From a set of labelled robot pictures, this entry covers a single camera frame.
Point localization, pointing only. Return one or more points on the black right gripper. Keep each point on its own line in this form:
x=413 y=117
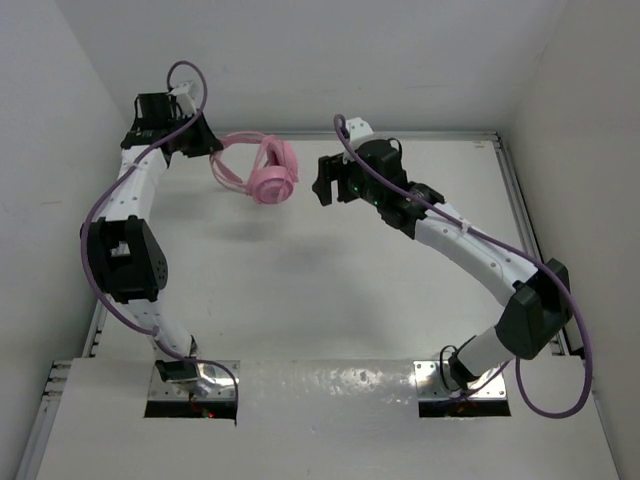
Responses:
x=331 y=168

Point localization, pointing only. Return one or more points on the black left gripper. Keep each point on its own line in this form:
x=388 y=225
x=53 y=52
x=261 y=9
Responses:
x=204 y=143

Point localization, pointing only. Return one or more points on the pink headphones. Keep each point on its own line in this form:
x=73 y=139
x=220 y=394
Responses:
x=274 y=173

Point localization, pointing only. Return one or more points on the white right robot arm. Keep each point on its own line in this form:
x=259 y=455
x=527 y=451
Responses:
x=534 y=309

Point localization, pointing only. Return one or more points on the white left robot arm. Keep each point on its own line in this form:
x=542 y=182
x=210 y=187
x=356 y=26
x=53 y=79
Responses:
x=124 y=257

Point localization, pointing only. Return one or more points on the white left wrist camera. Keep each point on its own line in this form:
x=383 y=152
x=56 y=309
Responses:
x=184 y=94

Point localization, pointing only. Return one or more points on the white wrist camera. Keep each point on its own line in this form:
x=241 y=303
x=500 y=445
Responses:
x=359 y=131
x=184 y=94

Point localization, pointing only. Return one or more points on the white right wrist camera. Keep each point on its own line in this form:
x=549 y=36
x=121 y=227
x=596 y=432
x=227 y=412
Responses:
x=359 y=131

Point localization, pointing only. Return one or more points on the aluminium table frame rail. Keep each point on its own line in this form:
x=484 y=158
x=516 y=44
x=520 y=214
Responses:
x=326 y=308

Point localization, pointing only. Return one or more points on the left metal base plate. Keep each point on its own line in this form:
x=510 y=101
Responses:
x=215 y=382

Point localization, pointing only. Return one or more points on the metal base plate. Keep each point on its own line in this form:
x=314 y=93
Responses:
x=490 y=386
x=215 y=382

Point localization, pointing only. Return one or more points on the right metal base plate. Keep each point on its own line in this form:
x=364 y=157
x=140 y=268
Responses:
x=490 y=386

